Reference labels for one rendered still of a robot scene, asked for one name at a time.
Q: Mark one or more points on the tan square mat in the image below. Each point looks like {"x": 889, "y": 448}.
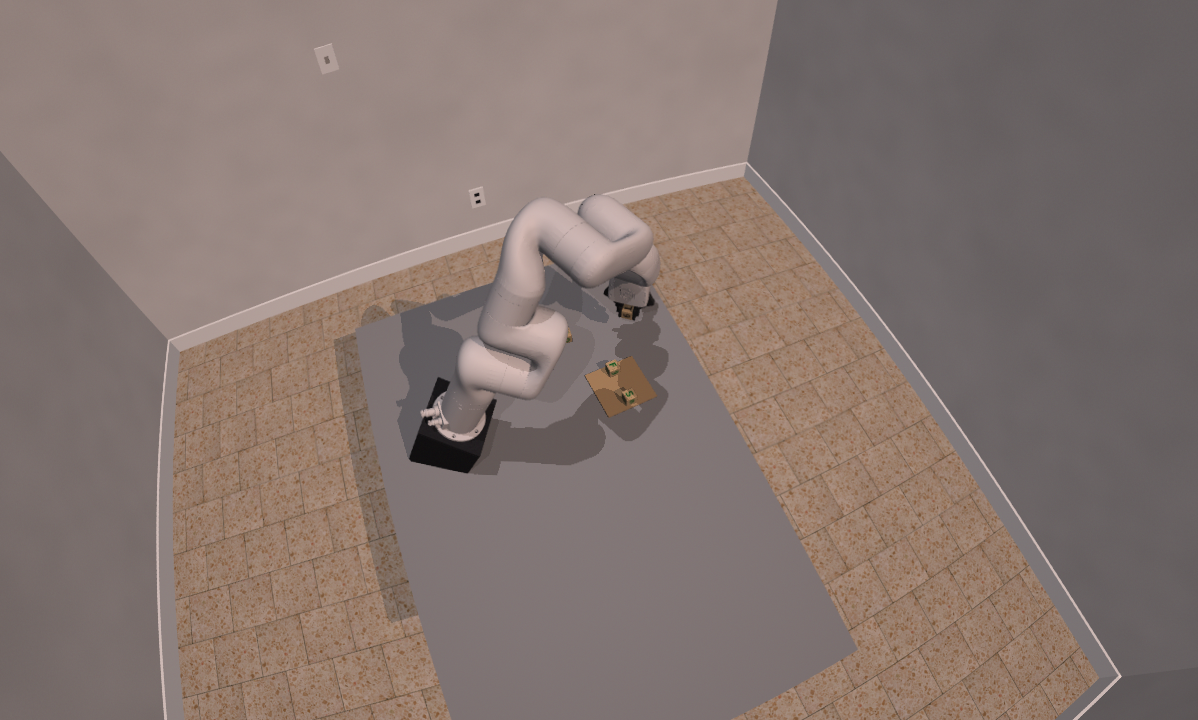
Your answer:
{"x": 608, "y": 390}

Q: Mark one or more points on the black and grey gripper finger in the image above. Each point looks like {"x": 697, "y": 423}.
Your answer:
{"x": 636, "y": 311}
{"x": 619, "y": 305}

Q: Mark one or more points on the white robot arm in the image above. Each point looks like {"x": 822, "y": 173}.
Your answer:
{"x": 509, "y": 329}

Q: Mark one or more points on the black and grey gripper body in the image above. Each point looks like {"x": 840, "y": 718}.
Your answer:
{"x": 628, "y": 293}

